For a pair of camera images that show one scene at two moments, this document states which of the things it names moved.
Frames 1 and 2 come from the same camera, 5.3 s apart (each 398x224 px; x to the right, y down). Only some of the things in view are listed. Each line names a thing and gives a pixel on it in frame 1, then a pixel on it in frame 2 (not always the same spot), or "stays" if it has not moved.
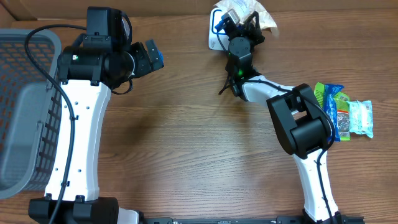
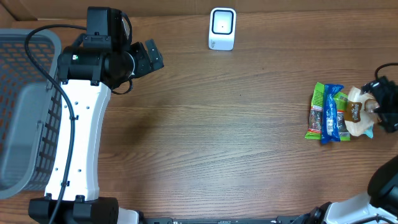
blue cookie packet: x=330 y=91 stays
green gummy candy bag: x=342 y=111 stays
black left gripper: x=145 y=65 stays
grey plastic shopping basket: x=30 y=112 stays
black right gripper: x=255 y=33 -> x=380 y=87
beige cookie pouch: x=244 y=9 -> x=360 y=111
